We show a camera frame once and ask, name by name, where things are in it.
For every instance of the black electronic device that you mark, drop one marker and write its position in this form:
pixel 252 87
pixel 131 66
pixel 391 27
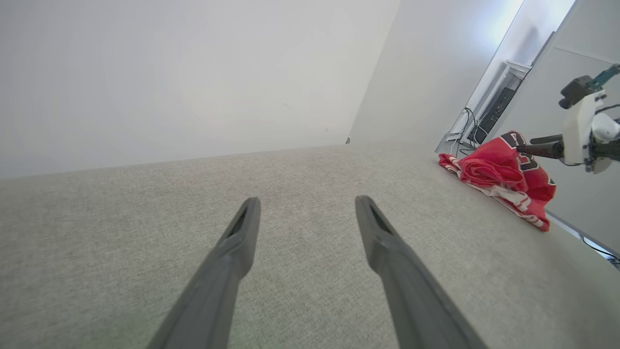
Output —
pixel 494 111

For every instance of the red basketball jersey white trim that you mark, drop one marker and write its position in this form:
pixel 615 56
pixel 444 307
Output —
pixel 489 169

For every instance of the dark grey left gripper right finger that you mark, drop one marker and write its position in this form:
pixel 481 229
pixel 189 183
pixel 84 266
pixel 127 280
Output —
pixel 416 300

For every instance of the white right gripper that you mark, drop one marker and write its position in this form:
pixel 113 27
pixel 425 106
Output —
pixel 579 131

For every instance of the teal right camera connector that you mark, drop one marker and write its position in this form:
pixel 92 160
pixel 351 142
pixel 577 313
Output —
pixel 605 76

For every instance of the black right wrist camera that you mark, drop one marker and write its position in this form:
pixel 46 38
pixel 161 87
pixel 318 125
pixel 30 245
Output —
pixel 574 89

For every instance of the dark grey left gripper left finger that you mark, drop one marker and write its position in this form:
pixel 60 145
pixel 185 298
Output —
pixel 213 295

